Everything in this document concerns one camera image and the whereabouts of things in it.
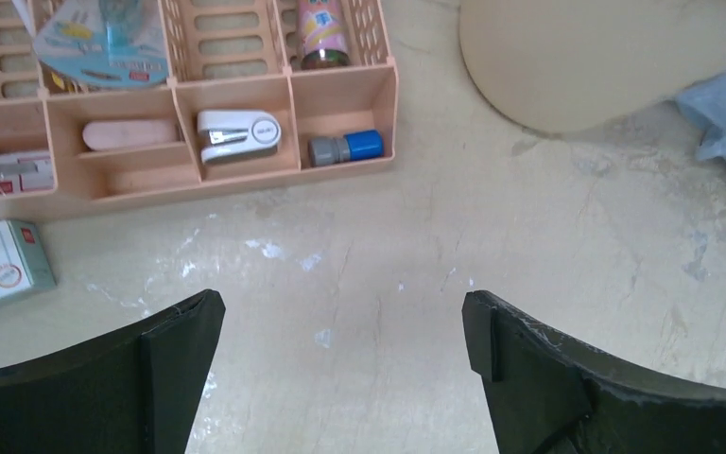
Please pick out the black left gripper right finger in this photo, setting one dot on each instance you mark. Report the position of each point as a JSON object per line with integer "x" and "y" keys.
{"x": 548, "y": 392}

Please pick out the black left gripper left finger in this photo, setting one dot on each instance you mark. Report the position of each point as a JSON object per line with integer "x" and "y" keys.
{"x": 133, "y": 390}

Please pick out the beige plastic trash bin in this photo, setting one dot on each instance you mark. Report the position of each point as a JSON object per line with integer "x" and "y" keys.
{"x": 564, "y": 66}

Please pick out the staples box in organizer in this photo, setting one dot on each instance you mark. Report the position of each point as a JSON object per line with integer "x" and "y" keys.
{"x": 26, "y": 171}

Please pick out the pink eraser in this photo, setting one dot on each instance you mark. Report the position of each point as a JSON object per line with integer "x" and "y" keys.
{"x": 136, "y": 133}

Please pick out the white mini stapler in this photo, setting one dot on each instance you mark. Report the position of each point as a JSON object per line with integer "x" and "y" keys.
{"x": 236, "y": 134}

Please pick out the pink plastic desk organizer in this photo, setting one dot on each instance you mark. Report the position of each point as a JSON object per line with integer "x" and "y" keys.
{"x": 221, "y": 55}

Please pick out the blue grey stamp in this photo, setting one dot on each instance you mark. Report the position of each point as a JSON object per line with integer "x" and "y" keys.
{"x": 350, "y": 147}

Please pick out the blue correction tape package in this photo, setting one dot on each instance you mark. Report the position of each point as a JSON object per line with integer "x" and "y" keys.
{"x": 105, "y": 44}

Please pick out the pink labelled small bottle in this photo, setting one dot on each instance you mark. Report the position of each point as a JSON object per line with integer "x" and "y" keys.
{"x": 322, "y": 33}

